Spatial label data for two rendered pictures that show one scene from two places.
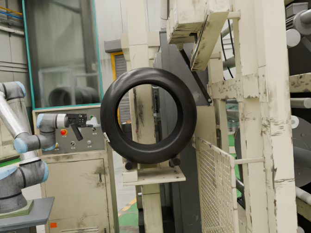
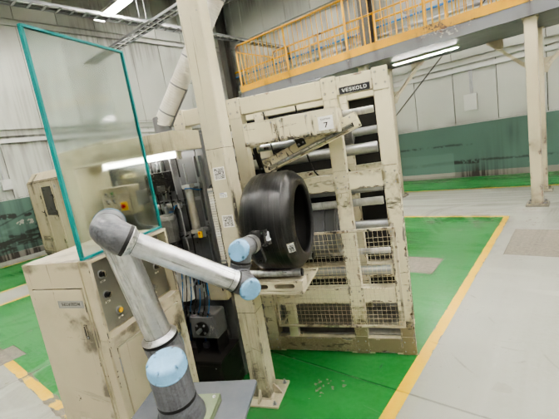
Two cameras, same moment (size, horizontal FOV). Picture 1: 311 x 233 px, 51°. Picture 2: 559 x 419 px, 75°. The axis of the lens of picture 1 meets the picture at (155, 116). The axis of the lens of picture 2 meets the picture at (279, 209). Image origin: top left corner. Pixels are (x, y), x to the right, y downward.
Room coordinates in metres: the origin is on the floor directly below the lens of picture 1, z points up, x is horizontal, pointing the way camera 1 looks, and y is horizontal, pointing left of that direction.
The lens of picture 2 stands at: (1.20, 2.00, 1.61)
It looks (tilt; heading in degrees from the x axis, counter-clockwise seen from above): 10 degrees down; 292
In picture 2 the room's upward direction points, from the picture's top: 9 degrees counter-clockwise
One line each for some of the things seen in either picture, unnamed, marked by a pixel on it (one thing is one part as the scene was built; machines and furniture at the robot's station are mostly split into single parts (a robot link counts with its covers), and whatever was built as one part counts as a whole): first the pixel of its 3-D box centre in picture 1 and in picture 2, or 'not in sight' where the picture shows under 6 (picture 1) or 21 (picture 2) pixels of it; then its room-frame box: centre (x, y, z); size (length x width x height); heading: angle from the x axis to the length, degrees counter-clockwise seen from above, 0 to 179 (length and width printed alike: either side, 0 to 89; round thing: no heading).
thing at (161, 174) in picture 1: (152, 174); (283, 280); (2.06, 0.05, 0.80); 0.37 x 0.36 x 0.02; 93
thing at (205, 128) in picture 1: (202, 127); not in sight; (2.30, -0.32, 1.05); 0.20 x 0.15 x 0.30; 3
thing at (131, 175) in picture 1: (130, 170); (274, 283); (2.06, 0.19, 0.84); 0.36 x 0.09 x 0.06; 3
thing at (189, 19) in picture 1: (191, 22); (293, 128); (1.95, -0.26, 1.71); 0.61 x 0.25 x 0.15; 3
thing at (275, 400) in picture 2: not in sight; (264, 391); (2.32, 0.08, 0.02); 0.27 x 0.27 x 0.04; 3
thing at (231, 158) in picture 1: (214, 203); (332, 280); (1.85, -0.29, 0.65); 0.90 x 0.02 x 0.70; 3
